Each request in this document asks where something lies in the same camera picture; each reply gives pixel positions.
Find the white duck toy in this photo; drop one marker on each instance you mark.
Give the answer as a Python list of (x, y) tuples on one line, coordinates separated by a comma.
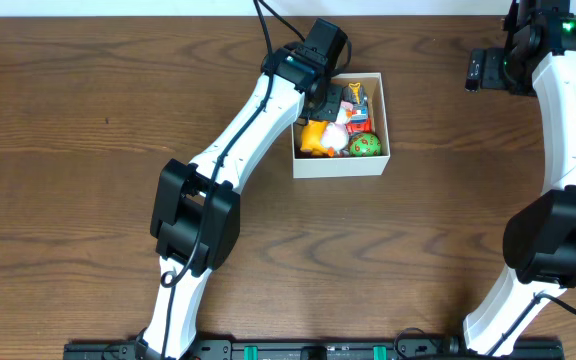
[(335, 136)]

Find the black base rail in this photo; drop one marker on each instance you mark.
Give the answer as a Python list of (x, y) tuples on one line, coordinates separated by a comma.
[(406, 348)]

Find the white cardboard box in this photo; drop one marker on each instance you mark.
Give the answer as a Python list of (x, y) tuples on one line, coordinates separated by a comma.
[(308, 166)]

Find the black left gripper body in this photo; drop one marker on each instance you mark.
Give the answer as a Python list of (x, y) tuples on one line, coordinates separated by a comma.
[(328, 106)]

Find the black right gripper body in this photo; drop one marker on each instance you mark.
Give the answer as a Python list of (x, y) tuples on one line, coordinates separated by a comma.
[(503, 71)]

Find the yellow duck toy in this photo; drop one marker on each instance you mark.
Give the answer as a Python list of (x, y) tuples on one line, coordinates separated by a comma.
[(311, 137)]

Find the red toy truck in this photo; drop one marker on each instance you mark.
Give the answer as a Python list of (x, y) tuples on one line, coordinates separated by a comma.
[(355, 100)]

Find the green ball with red symbols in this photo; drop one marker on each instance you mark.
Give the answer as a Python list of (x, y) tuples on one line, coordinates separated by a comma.
[(365, 145)]

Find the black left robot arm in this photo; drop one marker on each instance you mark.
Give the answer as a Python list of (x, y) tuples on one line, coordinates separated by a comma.
[(196, 214)]

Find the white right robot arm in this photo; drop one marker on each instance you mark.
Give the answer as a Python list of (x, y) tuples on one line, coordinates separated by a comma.
[(539, 243)]

